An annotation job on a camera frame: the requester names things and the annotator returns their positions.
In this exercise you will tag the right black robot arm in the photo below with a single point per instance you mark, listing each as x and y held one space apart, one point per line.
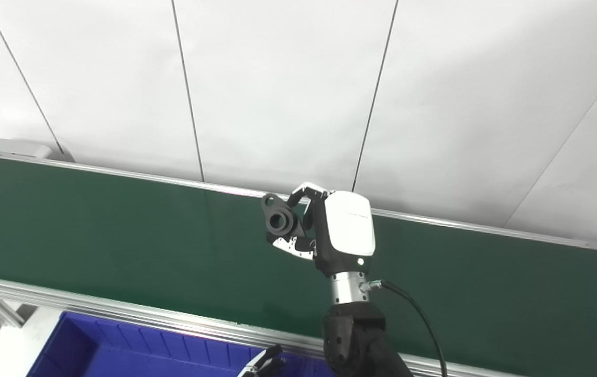
356 340

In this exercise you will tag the green conveyor belt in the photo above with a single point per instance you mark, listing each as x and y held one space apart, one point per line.
120 235
120 311

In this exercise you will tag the black flange part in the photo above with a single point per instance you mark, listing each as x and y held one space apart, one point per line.
280 220

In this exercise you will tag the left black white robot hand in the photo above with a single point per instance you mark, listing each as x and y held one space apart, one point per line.
262 364

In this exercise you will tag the grey conveyor end housing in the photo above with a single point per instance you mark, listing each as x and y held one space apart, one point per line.
18 148

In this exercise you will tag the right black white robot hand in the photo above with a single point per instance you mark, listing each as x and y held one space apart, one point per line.
348 230

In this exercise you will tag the blue plastic bin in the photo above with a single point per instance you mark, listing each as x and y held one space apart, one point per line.
120 351

